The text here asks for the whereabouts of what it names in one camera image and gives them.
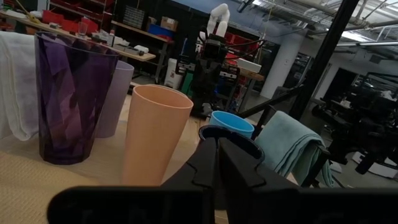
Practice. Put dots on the pale grey box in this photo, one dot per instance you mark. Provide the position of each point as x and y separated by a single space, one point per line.
248 65

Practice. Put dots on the black robot station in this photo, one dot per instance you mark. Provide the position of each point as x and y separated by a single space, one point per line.
357 118

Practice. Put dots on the black table frame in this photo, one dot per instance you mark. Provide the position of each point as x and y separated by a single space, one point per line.
329 46

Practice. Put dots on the white towel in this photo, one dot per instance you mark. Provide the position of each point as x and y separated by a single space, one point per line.
15 87

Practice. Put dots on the wooden shelf with black frame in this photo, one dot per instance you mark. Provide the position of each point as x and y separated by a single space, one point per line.
109 152

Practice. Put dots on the wooden back workbench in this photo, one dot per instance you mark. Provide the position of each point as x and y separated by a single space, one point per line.
140 32

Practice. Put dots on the yellow cloth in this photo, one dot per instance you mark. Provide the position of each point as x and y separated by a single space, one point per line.
25 193

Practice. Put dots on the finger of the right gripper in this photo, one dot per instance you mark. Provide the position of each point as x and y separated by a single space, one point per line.
214 91
199 93

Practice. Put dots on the green bin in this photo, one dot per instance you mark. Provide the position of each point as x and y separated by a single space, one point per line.
187 84

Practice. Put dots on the grey drawer organizer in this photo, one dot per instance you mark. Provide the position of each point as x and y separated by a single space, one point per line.
133 17

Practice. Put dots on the teal towel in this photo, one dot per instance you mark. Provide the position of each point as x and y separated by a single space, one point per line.
286 146

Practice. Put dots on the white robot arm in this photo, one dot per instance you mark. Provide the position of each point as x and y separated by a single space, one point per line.
220 15

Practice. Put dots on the cardboard box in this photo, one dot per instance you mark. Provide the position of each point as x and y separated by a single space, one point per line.
169 23

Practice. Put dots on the wooden robot workbench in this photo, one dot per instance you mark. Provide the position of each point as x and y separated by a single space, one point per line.
252 76

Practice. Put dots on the white column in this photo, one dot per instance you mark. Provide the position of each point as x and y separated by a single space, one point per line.
281 65

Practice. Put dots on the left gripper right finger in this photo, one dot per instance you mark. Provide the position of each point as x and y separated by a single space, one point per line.
242 171

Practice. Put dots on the dark purple round object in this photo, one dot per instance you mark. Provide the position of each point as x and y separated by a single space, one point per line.
118 93

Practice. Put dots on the blue bin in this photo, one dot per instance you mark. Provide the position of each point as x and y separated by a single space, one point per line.
160 31

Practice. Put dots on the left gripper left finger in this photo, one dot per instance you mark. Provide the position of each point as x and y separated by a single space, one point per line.
202 168

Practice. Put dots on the purple glass tumbler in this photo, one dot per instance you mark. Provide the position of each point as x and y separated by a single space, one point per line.
71 102

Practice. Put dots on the orange cup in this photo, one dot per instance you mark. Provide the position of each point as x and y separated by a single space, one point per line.
152 133

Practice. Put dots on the dark blue speckled mug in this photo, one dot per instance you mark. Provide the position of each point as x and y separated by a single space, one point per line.
245 143

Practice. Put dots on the blue bowl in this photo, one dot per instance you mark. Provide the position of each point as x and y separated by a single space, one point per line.
233 123

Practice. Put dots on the clear drinking glass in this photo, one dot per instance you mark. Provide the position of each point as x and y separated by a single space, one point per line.
82 29

